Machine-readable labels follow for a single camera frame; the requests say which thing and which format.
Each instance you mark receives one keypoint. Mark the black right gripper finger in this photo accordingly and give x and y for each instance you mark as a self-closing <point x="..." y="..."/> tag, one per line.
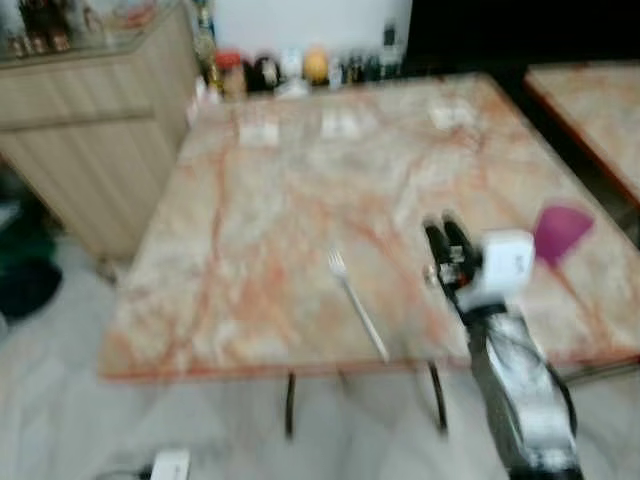
<point x="459" y="238"/>
<point x="436" y="243"/>

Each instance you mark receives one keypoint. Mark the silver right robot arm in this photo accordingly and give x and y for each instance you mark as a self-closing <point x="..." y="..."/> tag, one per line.
<point x="520" y="390"/>

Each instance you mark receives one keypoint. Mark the silver metal fork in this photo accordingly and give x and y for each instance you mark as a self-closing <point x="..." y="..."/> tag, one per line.
<point x="357" y="305"/>

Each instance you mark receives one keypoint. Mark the purple plastic spatula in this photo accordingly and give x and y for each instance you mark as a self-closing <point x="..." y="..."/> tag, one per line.
<point x="560" y="233"/>

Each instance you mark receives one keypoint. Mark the white paper napkin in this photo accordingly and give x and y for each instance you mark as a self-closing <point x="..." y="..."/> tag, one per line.
<point x="452" y="115"/>

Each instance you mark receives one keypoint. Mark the black metal table leg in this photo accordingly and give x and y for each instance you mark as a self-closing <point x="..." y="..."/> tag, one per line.
<point x="438" y="396"/>
<point x="290" y="403"/>

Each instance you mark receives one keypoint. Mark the marble top side table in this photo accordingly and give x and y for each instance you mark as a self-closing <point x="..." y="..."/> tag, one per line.
<point x="595" y="115"/>

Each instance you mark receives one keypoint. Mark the orange round ornament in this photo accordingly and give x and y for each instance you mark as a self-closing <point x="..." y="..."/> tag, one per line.
<point x="316" y="66"/>

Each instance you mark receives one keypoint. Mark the white small container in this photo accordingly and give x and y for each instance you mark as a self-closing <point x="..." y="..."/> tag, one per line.
<point x="292" y="70"/>

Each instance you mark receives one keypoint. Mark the dark round jar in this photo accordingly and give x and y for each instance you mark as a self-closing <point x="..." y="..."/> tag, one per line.
<point x="265" y="73"/>

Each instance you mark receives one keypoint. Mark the red lidded jar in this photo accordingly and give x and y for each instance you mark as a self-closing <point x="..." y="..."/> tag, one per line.
<point x="229" y="74"/>

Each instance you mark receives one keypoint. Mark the light wooden cabinet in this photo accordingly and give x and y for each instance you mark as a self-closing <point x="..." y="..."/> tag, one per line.
<point x="90" y="130"/>

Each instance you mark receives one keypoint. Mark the black bag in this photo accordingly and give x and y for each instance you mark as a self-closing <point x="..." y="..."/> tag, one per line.
<point x="28" y="270"/>

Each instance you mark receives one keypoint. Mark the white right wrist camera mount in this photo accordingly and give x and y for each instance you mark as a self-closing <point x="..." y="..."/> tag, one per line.
<point x="508" y="262"/>

